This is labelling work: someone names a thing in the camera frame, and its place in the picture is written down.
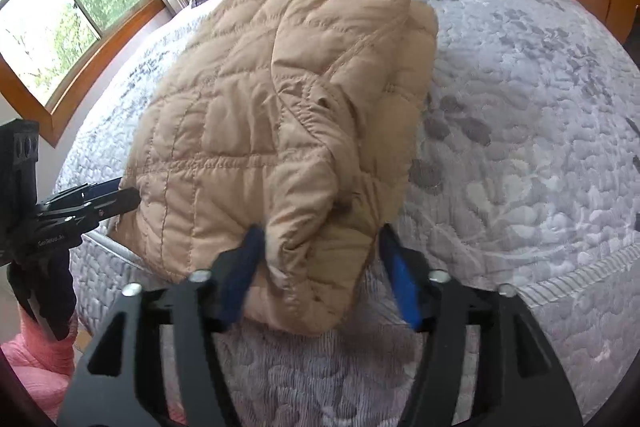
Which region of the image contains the beige quilted jacket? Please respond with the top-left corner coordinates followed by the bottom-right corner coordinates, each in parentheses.
top-left (110, 0), bottom-right (438, 335)

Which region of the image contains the pink sleeve forearm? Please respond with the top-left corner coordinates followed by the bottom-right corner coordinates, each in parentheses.
top-left (1, 307), bottom-right (78, 421)

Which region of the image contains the side window wooden frame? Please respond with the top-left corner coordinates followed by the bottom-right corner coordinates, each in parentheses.
top-left (1, 0), bottom-right (165, 145)

